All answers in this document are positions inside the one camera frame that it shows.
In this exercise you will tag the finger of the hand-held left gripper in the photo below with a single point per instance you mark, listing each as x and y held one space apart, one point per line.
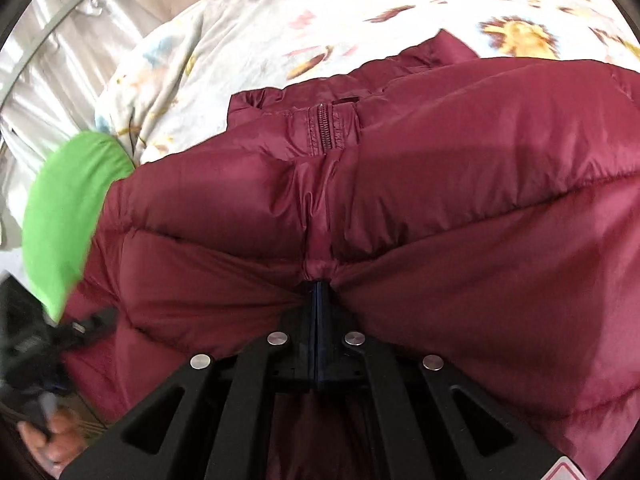
95 327

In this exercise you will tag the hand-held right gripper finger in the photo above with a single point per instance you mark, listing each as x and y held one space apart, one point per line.
312 340
321 340

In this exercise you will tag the maroon puffer jacket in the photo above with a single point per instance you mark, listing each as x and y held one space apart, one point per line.
425 185

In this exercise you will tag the person's left hand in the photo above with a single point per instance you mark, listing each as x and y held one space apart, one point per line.
62 435

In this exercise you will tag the green cloth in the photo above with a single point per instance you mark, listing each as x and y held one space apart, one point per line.
65 210

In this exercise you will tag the silvery white curtain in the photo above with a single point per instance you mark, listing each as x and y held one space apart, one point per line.
60 75

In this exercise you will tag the white printed blanket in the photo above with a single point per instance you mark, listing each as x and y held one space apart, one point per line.
350 5

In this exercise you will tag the curved metal rail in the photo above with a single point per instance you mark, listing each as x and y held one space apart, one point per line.
55 22

